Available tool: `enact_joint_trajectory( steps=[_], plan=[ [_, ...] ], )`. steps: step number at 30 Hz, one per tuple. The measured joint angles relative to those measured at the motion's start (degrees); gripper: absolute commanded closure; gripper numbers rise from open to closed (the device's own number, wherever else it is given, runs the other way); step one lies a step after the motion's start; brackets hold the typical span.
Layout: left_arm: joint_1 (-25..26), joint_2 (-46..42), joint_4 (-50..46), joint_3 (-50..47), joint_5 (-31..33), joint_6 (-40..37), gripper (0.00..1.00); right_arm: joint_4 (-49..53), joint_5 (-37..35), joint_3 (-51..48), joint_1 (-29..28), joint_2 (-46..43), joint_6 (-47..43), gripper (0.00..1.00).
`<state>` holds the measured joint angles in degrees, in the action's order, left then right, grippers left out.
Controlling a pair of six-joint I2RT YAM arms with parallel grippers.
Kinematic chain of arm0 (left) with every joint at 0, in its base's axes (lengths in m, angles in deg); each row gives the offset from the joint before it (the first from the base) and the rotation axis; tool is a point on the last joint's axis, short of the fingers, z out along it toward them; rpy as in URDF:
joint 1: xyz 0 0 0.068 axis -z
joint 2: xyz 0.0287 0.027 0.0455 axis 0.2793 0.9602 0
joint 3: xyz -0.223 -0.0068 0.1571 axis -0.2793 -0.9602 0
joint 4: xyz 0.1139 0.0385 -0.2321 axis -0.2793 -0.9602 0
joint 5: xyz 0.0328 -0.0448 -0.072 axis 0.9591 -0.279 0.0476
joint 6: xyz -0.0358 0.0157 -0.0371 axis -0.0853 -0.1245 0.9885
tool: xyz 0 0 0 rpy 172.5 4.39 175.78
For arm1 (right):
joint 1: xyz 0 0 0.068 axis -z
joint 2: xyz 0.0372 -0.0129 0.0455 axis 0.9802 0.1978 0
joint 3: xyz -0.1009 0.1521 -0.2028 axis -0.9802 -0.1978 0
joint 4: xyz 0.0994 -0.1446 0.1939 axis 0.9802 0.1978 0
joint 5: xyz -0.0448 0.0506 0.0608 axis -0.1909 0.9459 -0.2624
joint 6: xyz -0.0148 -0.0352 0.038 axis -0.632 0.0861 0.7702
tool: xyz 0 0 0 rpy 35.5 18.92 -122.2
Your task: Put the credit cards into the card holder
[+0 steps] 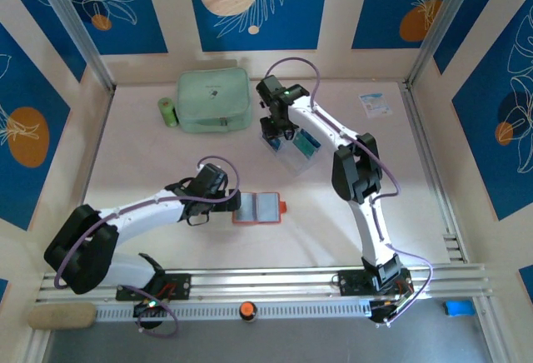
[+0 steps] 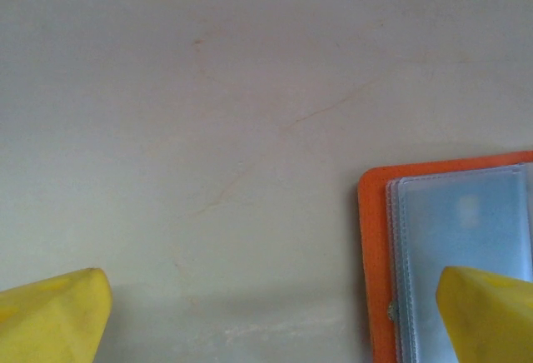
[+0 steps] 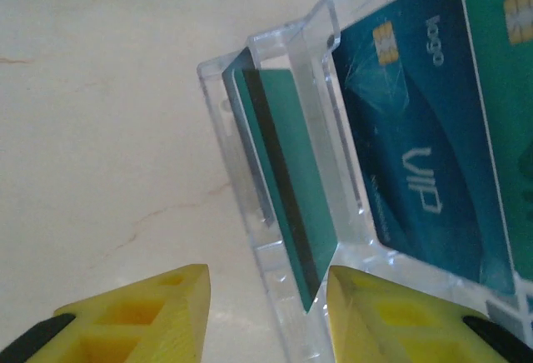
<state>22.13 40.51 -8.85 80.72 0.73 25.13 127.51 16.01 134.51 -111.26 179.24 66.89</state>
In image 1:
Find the clear acrylic card stand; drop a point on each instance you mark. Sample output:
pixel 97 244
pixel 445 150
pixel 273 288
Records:
pixel 297 163

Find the blue sponge block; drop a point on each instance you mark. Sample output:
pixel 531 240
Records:
pixel 459 308

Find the orange card holder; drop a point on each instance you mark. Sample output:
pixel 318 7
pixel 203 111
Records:
pixel 266 207

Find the aluminium side rail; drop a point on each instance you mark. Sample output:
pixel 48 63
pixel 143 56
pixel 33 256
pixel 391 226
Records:
pixel 433 171

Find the white blue paper packet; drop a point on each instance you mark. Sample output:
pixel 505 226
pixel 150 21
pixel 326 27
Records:
pixel 375 105

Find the orange stop button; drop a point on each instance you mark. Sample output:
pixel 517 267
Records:
pixel 248 309

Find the blue credit card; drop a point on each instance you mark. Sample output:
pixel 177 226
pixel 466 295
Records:
pixel 275 145
pixel 312 138

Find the green cylinder roll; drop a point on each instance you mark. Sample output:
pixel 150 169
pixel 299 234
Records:
pixel 167 112

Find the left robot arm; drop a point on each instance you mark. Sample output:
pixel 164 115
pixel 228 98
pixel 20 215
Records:
pixel 141 213

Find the beige foam pad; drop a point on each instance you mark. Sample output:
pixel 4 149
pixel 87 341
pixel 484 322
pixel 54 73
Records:
pixel 62 316

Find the green credit card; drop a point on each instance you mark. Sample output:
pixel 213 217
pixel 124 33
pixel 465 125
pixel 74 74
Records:
pixel 303 145

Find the small black electronics board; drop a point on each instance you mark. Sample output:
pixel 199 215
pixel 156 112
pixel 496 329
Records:
pixel 150 309
pixel 385 312

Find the aluminium frame post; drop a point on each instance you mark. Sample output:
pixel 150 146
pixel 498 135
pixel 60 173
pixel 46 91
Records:
pixel 445 21
pixel 71 21

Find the mint green zip pouch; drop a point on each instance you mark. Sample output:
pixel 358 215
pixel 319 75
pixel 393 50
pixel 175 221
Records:
pixel 213 98

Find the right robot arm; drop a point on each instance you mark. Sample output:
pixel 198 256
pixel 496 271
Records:
pixel 325 123

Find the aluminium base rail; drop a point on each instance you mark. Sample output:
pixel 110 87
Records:
pixel 266 284

